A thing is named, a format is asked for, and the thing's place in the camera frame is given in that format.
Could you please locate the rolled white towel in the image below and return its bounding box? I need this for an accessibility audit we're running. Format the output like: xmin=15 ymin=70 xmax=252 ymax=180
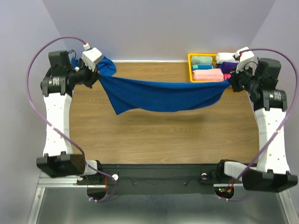
xmin=215 ymin=52 xmax=238 ymax=64

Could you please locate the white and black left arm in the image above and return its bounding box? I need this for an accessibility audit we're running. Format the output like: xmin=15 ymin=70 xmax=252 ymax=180
xmin=36 ymin=48 xmax=104 ymax=184

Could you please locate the rolled mint green towel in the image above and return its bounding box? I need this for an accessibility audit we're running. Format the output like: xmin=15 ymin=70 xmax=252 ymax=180
xmin=191 ymin=56 xmax=213 ymax=65

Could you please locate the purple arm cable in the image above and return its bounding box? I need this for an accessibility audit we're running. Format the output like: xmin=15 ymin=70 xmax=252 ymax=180
xmin=218 ymin=48 xmax=299 ymax=202
xmin=26 ymin=36 xmax=117 ymax=203

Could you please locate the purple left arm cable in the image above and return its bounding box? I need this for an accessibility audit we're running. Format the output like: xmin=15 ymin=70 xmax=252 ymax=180
xmin=26 ymin=36 xmax=117 ymax=203

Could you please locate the rolled purple towel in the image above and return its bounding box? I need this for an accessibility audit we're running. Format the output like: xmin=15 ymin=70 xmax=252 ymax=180
xmin=220 ymin=62 xmax=238 ymax=74

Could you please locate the yellow plastic tray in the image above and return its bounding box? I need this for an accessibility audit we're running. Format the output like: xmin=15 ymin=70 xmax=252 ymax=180
xmin=188 ymin=53 xmax=238 ymax=83

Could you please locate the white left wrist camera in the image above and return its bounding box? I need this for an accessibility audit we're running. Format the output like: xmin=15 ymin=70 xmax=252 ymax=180
xmin=81 ymin=48 xmax=104 ymax=71

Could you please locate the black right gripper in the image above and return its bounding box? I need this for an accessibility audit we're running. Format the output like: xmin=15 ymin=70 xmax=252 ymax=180
xmin=228 ymin=62 xmax=261 ymax=93

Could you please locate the blue microfibre towel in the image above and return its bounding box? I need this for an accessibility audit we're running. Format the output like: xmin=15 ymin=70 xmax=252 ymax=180
xmin=100 ymin=76 xmax=229 ymax=115

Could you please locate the rolled teal towel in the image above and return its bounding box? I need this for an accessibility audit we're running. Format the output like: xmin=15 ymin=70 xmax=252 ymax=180
xmin=191 ymin=64 xmax=213 ymax=71

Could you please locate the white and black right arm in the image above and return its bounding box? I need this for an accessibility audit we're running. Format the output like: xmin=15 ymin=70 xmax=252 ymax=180
xmin=215 ymin=58 xmax=298 ymax=193

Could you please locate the rolled light pink towel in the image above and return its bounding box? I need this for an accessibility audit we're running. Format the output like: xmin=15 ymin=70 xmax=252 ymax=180
xmin=192 ymin=69 xmax=224 ymax=82

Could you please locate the crumpled blue towel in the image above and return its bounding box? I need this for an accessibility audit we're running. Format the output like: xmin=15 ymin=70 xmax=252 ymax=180
xmin=69 ymin=56 xmax=116 ymax=77

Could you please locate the rolled hot pink towel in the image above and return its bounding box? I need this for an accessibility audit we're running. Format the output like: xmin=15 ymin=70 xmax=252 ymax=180
xmin=223 ymin=73 xmax=231 ymax=81

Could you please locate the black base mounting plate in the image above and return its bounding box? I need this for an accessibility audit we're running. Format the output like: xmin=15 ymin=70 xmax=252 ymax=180
xmin=77 ymin=163 xmax=243 ymax=196

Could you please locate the aluminium table frame rail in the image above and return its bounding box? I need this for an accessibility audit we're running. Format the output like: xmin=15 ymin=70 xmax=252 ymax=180
xmin=27 ymin=173 xmax=106 ymax=224

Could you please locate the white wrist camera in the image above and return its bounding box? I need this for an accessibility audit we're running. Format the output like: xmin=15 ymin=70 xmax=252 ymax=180
xmin=234 ymin=47 xmax=255 ymax=73
xmin=81 ymin=48 xmax=104 ymax=71

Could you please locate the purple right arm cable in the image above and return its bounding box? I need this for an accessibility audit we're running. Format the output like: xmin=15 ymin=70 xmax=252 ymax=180
xmin=218 ymin=48 xmax=299 ymax=202

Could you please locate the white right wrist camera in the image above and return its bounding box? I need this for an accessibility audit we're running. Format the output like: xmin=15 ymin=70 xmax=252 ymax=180
xmin=234 ymin=47 xmax=255 ymax=73

